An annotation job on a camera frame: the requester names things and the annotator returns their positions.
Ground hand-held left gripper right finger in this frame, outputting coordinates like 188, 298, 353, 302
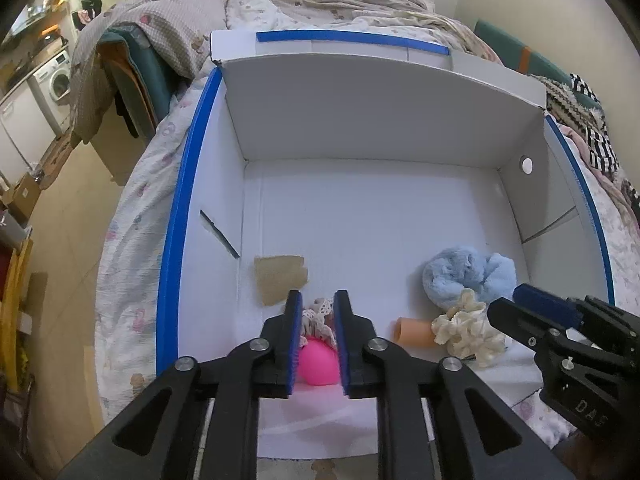
334, 289, 576, 480

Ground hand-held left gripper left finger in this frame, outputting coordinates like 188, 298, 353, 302
57, 289, 305, 480

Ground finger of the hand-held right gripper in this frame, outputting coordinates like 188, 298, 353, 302
514, 283, 626, 329
486, 297, 552, 356

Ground pink ball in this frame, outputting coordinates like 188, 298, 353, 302
296, 336, 343, 387

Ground lace trimmed scrunchie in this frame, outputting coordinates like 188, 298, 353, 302
299, 297, 338, 348

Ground cream ruffled scrunchie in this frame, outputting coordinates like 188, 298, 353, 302
431, 288, 508, 368

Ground brown tape patch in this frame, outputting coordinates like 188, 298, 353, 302
254, 255, 309, 307

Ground orange foam roller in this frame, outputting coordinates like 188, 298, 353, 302
395, 316, 436, 348

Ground light blue fluffy scrunchie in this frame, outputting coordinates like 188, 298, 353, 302
422, 245, 517, 310

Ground blue cardboard box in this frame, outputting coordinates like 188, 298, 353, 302
156, 29, 616, 461

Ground black white striped garment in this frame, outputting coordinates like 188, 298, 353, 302
570, 74, 640, 211

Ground patterned knitted cloth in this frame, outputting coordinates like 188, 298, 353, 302
542, 77, 608, 131

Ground teal pillow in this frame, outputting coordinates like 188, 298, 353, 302
472, 19, 573, 86

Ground wooden rack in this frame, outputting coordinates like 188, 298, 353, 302
0, 230, 48, 411

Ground teal wooden footboard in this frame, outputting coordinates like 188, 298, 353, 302
95, 27, 176, 186

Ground brown floor mat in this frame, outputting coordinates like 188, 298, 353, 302
32, 132, 76, 191

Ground beige checkered quilt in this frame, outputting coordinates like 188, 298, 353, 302
70, 0, 501, 146

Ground white floor cabinet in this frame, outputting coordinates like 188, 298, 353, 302
0, 77, 56, 181

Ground white washing machine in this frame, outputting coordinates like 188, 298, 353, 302
32, 50, 76, 133

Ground dark hanging clothes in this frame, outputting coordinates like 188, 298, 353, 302
72, 0, 103, 31

